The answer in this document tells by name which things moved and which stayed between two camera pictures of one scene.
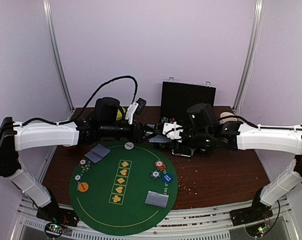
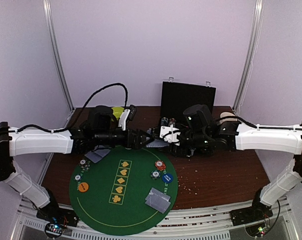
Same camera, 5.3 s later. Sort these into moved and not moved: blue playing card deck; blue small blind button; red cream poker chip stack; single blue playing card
Moved: blue playing card deck
Not moved: blue small blind button; red cream poker chip stack; single blue playing card
